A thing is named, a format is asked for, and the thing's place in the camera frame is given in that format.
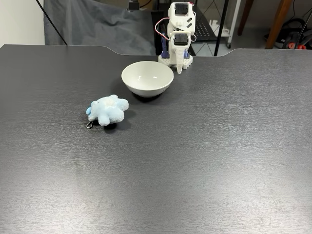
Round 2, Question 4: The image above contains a skyblue plush doll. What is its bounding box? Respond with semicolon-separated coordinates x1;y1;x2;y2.
85;94;130;129

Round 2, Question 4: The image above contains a white ceramic bowl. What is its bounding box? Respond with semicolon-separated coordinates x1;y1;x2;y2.
121;60;175;98

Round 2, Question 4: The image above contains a black metal rack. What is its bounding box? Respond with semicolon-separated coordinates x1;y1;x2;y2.
151;0;230;57

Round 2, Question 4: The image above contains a slim wooden furniture leg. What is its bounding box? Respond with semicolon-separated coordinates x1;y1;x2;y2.
237;0;254;36

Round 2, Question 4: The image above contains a gray cloth backdrop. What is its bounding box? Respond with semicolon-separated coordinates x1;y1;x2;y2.
43;0;158;56

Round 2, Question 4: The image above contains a thick wooden furniture leg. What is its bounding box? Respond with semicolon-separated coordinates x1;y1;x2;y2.
265;0;293;49

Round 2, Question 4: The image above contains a black red vacuum cleaner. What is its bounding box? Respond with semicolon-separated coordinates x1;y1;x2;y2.
264;17;312;49

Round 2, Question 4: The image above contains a thin black stand leg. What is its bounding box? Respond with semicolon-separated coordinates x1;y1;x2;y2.
35;0;68;46

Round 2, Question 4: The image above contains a red white servo cable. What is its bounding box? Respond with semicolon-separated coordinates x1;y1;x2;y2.
155;18;173;41

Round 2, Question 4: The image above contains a white cart frame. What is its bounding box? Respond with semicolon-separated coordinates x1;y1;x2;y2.
227;0;242;49

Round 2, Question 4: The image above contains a small black camera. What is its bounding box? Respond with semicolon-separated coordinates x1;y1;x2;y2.
127;0;140;12

